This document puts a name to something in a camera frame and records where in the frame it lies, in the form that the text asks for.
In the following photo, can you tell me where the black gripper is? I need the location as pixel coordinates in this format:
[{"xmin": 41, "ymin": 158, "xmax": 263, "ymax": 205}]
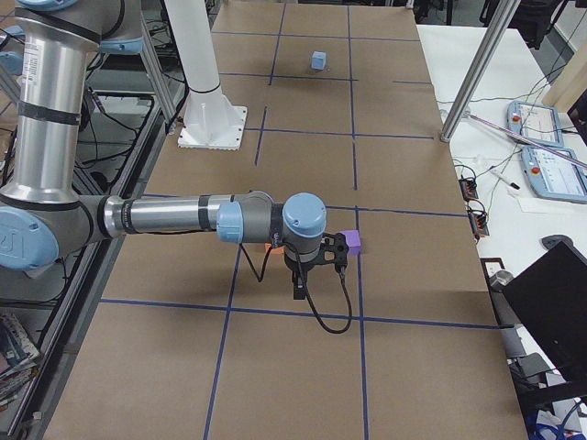
[{"xmin": 284, "ymin": 249, "xmax": 320, "ymax": 301}]

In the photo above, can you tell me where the light blue foam block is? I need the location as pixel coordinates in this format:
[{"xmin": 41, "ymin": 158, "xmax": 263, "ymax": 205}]
[{"xmin": 310, "ymin": 50, "xmax": 327, "ymax": 72}]

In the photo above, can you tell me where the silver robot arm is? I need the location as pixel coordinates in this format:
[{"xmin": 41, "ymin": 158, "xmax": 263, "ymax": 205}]
[{"xmin": 1, "ymin": 1, "xmax": 327, "ymax": 297}]

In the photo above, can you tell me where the orange block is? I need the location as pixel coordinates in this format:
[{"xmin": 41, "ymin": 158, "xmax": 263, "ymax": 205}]
[{"xmin": 265, "ymin": 243, "xmax": 284, "ymax": 255}]

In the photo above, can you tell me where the purple block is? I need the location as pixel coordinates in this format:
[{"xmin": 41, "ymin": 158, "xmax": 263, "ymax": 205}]
[{"xmin": 342, "ymin": 229, "xmax": 361, "ymax": 256}]

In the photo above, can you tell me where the lower orange connector box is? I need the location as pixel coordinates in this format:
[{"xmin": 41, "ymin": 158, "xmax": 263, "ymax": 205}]
[{"xmin": 467, "ymin": 208, "xmax": 490, "ymax": 239}]

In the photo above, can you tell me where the orange connector box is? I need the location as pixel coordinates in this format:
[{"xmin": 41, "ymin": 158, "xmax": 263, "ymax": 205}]
[
  {"xmin": 467, "ymin": 208, "xmax": 490, "ymax": 239},
  {"xmin": 459, "ymin": 178, "xmax": 478, "ymax": 202}
]

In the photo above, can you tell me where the upper orange connector box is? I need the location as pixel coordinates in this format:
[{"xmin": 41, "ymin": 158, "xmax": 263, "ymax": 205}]
[{"xmin": 459, "ymin": 178, "xmax": 478, "ymax": 202}]

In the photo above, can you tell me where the silver metal cylinder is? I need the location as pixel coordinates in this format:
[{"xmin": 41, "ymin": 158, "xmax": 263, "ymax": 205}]
[{"xmin": 489, "ymin": 269, "xmax": 515, "ymax": 292}]

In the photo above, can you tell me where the black marker pen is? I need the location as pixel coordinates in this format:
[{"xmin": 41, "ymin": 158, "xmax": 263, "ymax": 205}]
[{"xmin": 490, "ymin": 169, "xmax": 520, "ymax": 190}]

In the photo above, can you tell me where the black monitor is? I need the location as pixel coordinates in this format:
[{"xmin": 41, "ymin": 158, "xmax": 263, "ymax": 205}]
[{"xmin": 504, "ymin": 242, "xmax": 586, "ymax": 381}]

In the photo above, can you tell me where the lower teach pendant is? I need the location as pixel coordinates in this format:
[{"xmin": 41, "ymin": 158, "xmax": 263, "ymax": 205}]
[{"xmin": 522, "ymin": 146, "xmax": 586, "ymax": 204}]

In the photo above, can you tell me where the teach pendant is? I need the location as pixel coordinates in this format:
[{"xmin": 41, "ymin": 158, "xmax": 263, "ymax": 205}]
[
  {"xmin": 507, "ymin": 101, "xmax": 565, "ymax": 148},
  {"xmin": 522, "ymin": 146, "xmax": 586, "ymax": 204}
]

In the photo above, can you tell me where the upper teach pendant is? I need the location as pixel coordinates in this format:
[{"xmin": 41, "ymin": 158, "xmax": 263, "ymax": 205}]
[{"xmin": 507, "ymin": 101, "xmax": 565, "ymax": 148}]

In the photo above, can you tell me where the stack of magazines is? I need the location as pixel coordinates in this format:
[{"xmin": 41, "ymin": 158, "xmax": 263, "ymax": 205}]
[{"xmin": 1, "ymin": 312, "xmax": 40, "ymax": 411}]

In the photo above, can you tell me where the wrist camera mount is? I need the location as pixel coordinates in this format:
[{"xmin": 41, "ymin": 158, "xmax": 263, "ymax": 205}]
[{"xmin": 314, "ymin": 233, "xmax": 349, "ymax": 274}]

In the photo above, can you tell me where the white camera pole base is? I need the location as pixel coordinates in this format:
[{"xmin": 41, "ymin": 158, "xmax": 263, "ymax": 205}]
[{"xmin": 165, "ymin": 0, "xmax": 248, "ymax": 150}]

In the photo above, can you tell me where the aluminium frame post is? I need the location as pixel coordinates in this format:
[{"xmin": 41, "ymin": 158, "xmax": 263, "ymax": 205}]
[{"xmin": 440, "ymin": 0, "xmax": 521, "ymax": 142}]

